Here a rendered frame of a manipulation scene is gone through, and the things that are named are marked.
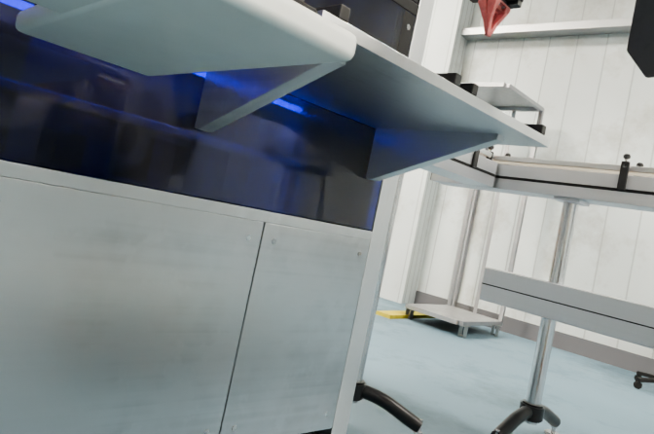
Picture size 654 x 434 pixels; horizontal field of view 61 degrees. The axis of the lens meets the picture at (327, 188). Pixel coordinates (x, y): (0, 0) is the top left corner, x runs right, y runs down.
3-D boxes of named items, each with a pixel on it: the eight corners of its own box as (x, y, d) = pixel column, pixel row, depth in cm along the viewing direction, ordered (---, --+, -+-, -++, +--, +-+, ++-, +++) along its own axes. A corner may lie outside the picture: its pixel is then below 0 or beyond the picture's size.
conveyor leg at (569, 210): (510, 417, 189) (553, 196, 193) (523, 415, 196) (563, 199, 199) (536, 429, 183) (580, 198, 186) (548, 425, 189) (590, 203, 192)
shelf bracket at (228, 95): (194, 127, 106) (208, 61, 106) (207, 131, 108) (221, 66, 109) (314, 136, 82) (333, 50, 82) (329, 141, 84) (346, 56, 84)
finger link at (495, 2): (476, 42, 130) (485, 3, 130) (504, 41, 124) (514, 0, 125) (460, 31, 125) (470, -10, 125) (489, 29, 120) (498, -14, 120)
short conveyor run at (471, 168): (379, 144, 157) (389, 90, 158) (340, 141, 168) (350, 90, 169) (496, 188, 205) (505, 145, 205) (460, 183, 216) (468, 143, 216)
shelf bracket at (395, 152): (365, 178, 141) (376, 127, 141) (373, 180, 143) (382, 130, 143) (486, 194, 116) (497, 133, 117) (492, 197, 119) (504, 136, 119)
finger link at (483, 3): (485, 42, 128) (494, 2, 128) (514, 40, 123) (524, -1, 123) (470, 30, 123) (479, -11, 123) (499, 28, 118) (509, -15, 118)
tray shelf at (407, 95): (148, 48, 106) (150, 38, 106) (380, 137, 155) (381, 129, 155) (320, 23, 72) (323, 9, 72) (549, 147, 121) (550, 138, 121)
